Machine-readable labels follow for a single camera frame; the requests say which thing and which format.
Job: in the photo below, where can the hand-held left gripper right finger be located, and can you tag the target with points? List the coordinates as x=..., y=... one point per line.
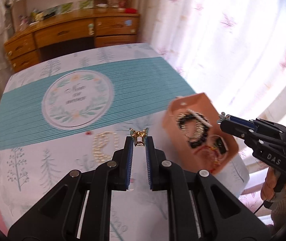
x=149, y=165

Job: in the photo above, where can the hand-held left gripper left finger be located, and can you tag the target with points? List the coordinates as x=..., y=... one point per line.
x=129, y=165

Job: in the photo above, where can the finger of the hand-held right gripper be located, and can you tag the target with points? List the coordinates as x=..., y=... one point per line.
x=238, y=131
x=241, y=122

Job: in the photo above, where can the gold hair claw clip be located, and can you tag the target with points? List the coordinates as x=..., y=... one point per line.
x=139, y=133

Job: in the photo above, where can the pink plastic box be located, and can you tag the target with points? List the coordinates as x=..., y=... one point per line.
x=180, y=140

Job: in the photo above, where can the person's right hand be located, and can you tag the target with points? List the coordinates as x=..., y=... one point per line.
x=267, y=187

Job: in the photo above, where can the white leaf print curtain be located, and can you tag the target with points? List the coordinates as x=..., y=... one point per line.
x=220, y=42

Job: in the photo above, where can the tree print tablecloth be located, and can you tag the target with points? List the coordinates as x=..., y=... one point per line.
x=32, y=100

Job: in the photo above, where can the blue sticker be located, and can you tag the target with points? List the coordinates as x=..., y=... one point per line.
x=127, y=23

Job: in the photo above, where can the wooden desk with drawers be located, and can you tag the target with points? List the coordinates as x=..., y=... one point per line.
x=65, y=31

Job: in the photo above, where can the red box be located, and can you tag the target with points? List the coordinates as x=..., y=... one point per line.
x=130, y=10

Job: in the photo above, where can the white bottle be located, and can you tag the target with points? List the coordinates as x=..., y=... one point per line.
x=101, y=5

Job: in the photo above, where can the green picture card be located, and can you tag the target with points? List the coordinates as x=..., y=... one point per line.
x=66, y=7
x=85, y=3

